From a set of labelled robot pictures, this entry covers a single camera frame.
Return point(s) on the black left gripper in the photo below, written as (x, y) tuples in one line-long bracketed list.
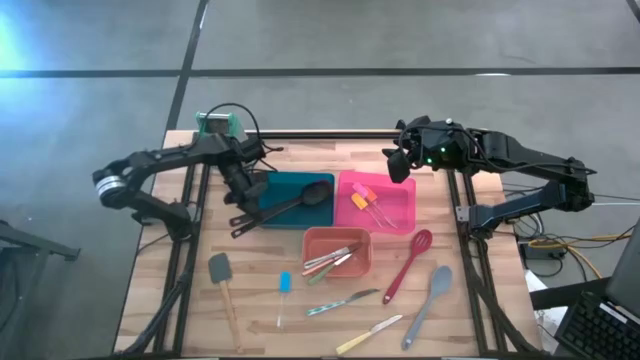
[(237, 177)]

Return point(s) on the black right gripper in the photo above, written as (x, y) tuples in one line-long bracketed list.
[(440, 145)]

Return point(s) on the black ladle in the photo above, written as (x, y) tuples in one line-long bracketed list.
[(316, 194)]

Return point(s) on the teal plastic bin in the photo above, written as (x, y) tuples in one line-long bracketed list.
[(320, 217)]

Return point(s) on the orange plastic bin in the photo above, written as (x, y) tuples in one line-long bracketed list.
[(320, 237)]

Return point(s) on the pink plastic bin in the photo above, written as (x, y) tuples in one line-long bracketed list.
[(350, 220)]

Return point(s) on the silver metal knife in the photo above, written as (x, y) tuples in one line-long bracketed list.
[(325, 257)]

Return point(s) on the grey-blue silicone spoon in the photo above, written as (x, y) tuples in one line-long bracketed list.
[(440, 280)]

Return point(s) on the red slotted spatula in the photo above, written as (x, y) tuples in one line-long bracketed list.
[(387, 298)]

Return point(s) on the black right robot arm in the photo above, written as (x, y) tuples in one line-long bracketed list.
[(530, 157)]

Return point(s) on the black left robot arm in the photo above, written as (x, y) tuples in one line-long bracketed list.
[(150, 160)]

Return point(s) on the black desk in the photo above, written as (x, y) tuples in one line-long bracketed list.
[(565, 295)]

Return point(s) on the white paper sheet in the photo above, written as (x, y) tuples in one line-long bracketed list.
[(542, 320)]

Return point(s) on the black laptop screen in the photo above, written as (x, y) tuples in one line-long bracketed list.
[(627, 280)]

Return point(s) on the black keyboard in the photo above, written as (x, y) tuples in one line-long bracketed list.
[(595, 330)]

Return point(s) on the black aluminium table frame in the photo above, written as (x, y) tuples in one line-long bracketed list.
[(325, 134)]

